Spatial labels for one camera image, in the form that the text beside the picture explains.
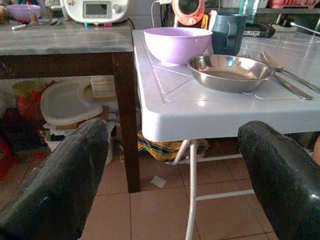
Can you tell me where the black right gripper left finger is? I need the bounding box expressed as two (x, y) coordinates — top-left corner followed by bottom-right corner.
(0, 117), (110, 240)

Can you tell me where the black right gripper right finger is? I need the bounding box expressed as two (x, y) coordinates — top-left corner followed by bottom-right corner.
(237, 120), (320, 240)

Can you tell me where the red plastic bag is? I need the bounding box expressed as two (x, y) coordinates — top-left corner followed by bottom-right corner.
(15, 90), (45, 123)

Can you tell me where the white plastic folding table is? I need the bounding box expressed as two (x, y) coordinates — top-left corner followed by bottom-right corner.
(131, 28), (320, 240)

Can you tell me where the stainless steel fork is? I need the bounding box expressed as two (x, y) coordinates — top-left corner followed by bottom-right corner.
(241, 53), (314, 101)

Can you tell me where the white paper scrap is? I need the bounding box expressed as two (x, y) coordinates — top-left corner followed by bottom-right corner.
(150, 175), (167, 189)

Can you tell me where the stainless steel spoon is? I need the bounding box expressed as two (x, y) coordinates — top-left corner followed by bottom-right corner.
(259, 51), (320, 95)

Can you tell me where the yellow plastic bag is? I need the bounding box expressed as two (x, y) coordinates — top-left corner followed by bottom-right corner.
(137, 131), (185, 163)

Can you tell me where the stainless steel plate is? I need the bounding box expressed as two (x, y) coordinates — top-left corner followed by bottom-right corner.
(186, 54), (276, 94)

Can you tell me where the dark wooden table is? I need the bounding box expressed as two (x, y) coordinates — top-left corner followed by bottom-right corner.
(0, 19), (141, 194)

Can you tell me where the dark blue plastic mug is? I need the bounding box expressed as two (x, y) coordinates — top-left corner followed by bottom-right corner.
(211, 13), (248, 57)

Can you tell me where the large purple plastic bowl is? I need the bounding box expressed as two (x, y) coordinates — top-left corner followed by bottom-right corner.
(143, 26), (214, 66)

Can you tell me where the clear plastic bottle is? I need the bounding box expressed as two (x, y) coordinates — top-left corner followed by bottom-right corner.
(238, 0), (260, 25)

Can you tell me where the small purple plastic bowl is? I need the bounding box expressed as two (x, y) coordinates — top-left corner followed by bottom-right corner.
(6, 4), (42, 24)

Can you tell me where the white rice cooker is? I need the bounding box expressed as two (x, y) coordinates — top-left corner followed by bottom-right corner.
(59, 0), (130, 26)

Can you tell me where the orange round mirror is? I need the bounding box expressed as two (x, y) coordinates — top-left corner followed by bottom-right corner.
(171, 0), (206, 26)

